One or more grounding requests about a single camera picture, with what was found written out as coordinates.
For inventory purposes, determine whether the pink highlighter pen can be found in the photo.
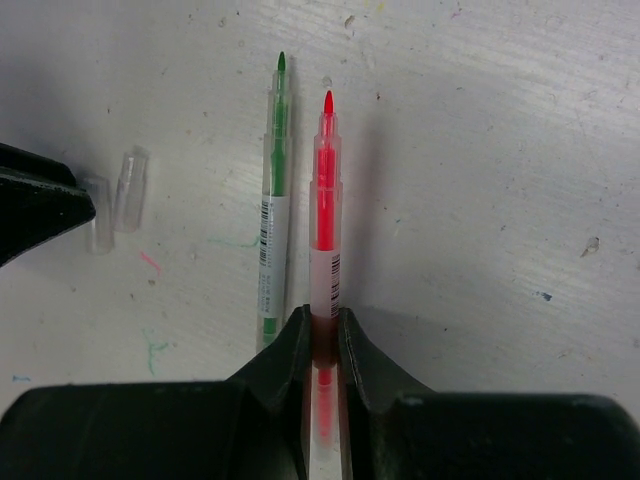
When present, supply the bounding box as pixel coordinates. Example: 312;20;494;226
309;91;343;461

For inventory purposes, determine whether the clear pink pen cap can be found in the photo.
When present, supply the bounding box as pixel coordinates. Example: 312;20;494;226
113;146;150;233

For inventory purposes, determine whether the clear green pen cap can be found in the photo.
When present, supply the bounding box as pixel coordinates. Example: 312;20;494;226
82;176;114;255

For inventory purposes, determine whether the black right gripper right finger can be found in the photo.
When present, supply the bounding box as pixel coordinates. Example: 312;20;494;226
337;308;639;479

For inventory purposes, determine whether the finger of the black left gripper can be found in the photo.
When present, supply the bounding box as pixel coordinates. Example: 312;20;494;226
0;144;96;265

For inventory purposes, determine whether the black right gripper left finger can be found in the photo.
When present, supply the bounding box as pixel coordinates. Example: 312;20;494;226
1;306;311;479

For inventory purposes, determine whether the green highlighter pen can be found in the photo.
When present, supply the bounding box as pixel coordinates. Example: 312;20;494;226
257;52;291;350

